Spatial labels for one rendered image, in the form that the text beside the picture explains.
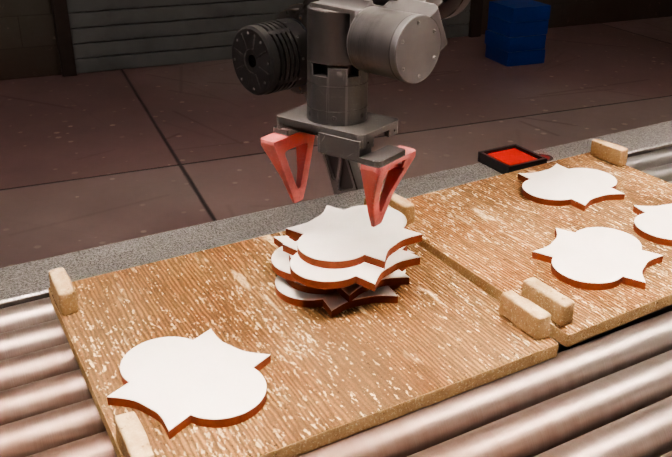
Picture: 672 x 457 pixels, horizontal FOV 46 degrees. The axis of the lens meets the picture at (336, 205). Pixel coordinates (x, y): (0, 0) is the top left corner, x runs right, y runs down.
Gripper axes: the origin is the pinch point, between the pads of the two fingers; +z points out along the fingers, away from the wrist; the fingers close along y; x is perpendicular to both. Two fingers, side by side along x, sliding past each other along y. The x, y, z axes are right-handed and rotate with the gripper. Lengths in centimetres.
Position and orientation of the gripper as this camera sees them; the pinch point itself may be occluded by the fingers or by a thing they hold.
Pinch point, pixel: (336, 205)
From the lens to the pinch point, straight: 78.4
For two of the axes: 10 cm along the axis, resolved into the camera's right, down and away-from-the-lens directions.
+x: 5.8, -3.2, 7.5
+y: 8.1, 2.4, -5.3
